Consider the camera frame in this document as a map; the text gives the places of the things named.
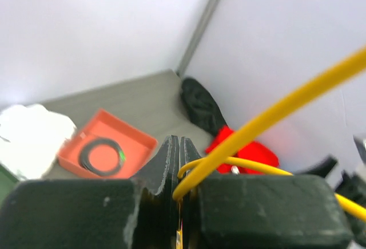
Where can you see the white crumpled cloth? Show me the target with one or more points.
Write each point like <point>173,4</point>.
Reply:
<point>31,137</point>

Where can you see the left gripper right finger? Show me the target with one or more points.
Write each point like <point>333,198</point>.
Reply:
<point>264,211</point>

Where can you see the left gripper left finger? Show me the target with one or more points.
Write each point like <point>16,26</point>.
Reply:
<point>137,212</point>

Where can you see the right aluminium frame post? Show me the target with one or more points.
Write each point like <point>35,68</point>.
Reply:
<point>197,36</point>

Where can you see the black cloth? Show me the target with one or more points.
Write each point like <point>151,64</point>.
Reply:
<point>201,108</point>

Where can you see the red cloth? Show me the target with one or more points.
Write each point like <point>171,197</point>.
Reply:
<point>254,151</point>

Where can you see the orange plastic tray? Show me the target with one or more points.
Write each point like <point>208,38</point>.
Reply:
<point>107,147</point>

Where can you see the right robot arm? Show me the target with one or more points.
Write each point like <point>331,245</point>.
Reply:
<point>350,186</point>

